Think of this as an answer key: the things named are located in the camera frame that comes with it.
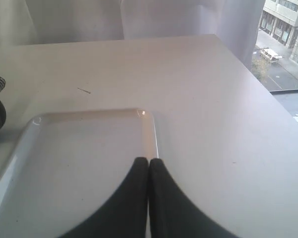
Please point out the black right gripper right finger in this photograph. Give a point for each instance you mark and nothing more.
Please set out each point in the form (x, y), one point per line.
(172, 214)

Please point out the dark window sill ledge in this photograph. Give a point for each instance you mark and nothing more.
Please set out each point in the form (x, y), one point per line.
(289, 100)

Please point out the white van on street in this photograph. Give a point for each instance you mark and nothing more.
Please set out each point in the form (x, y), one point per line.
(270, 55)

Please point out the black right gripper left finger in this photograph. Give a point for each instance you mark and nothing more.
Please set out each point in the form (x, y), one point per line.
(124, 214)

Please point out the white backdrop curtain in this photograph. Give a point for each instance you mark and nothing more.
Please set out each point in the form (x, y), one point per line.
(234, 22)

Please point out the white plastic tray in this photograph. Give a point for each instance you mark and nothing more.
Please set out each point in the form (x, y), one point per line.
(66, 165)

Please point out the grey building outside window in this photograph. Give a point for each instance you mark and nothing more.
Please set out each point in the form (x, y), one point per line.
(279, 19)

